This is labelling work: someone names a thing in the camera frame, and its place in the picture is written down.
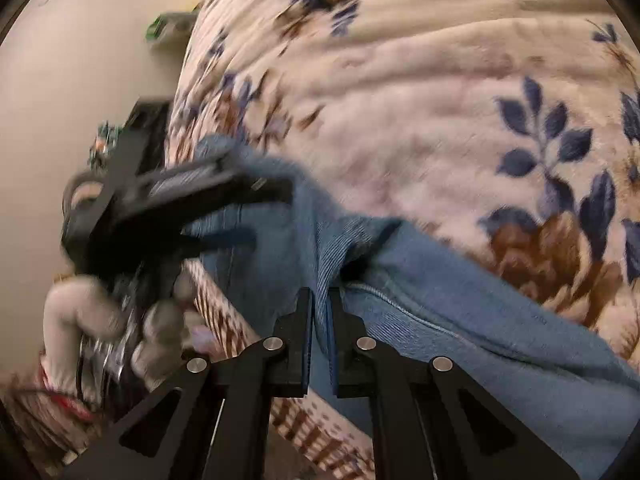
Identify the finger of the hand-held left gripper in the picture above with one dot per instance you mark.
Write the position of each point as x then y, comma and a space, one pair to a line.
235, 187
225, 240

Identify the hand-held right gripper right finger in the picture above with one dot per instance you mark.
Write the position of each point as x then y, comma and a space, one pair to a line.
333, 345

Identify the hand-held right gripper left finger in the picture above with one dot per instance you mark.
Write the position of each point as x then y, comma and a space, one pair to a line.
306, 345

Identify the blue denim pants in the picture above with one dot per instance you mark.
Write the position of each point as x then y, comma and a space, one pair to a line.
475, 320

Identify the person's left forearm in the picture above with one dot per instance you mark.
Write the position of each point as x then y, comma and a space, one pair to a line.
57, 390

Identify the person's left hand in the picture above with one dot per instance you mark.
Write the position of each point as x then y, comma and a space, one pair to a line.
70, 310

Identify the plastic bag with green box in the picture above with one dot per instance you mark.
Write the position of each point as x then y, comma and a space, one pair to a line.
167, 26

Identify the floral blanket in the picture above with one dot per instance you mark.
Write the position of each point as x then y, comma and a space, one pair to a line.
400, 85

